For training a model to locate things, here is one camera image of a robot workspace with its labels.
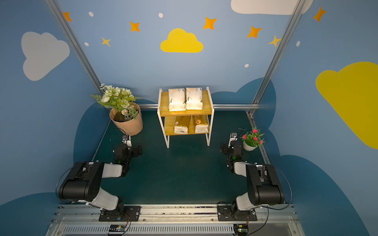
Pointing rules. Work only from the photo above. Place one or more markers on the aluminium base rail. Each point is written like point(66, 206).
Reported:
point(173, 220)

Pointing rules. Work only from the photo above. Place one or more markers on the white tissue pack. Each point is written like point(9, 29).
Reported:
point(177, 100)
point(194, 99)

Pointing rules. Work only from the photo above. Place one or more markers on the left green circuit board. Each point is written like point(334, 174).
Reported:
point(117, 229)

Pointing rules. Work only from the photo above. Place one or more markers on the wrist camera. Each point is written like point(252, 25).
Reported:
point(233, 137)
point(126, 139)

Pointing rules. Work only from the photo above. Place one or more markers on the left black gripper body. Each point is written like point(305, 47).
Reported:
point(135, 150)

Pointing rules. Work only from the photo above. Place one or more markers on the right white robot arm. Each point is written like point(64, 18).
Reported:
point(264, 188)

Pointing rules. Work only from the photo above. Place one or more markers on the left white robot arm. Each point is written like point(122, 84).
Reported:
point(83, 180)

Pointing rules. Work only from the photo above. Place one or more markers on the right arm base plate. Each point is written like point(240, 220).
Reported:
point(229, 213)

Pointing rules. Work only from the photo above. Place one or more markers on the right green circuit board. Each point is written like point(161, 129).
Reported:
point(240, 229)

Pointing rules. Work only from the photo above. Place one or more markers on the gold tissue pack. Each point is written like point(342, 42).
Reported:
point(201, 124)
point(181, 125)

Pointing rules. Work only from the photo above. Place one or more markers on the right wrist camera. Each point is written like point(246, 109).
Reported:
point(233, 137)

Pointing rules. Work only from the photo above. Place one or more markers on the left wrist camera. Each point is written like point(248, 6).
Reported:
point(126, 139)

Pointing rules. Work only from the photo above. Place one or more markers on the green circuit board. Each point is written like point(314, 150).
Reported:
point(117, 229)
point(240, 229)

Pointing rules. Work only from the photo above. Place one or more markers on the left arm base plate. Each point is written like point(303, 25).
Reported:
point(129, 213)

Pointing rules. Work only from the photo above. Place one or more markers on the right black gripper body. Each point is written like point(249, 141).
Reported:
point(226, 149)

